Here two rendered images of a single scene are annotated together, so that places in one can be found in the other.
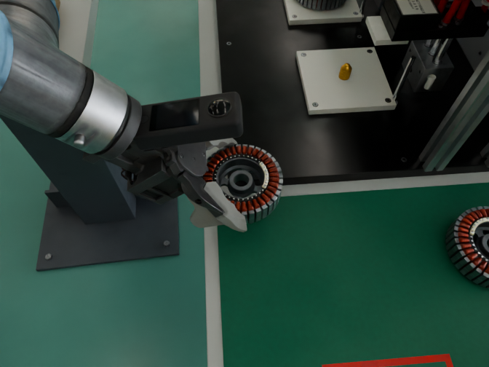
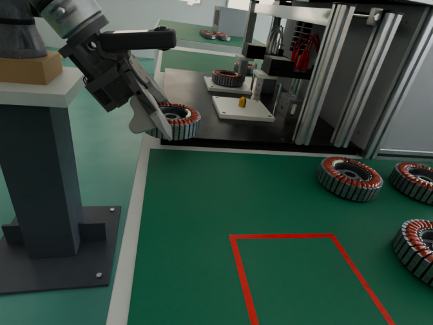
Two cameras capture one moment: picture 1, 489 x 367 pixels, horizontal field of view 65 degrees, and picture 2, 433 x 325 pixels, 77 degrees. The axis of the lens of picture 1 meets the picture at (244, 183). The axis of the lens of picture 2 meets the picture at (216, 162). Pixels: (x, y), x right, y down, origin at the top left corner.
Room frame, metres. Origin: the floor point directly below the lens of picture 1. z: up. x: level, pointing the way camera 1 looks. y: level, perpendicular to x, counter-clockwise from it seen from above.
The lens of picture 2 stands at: (-0.21, -0.02, 1.02)
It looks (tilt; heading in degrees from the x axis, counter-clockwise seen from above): 30 degrees down; 352
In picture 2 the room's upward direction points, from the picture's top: 9 degrees clockwise
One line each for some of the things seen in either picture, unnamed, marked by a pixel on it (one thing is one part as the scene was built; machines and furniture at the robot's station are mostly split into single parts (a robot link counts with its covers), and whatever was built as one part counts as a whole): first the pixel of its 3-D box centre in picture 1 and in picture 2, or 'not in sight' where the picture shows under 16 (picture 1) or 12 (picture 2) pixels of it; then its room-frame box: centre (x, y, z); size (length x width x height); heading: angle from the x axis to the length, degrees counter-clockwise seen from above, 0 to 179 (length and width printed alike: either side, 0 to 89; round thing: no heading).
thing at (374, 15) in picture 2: not in sight; (308, 10); (0.66, -0.35, 1.04); 0.62 x 0.02 x 0.03; 4
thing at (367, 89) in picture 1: (343, 79); (241, 108); (0.53, -0.18, 0.78); 0.15 x 0.15 x 0.01; 4
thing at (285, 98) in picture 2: (426, 65); (290, 105); (0.54, -0.32, 0.80); 0.07 x 0.05 x 0.06; 4
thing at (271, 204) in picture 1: (241, 183); (170, 120); (0.28, 0.00, 0.82); 0.11 x 0.11 x 0.04
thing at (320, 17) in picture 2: not in sight; (281, 11); (0.66, -0.27, 1.03); 0.62 x 0.01 x 0.03; 4
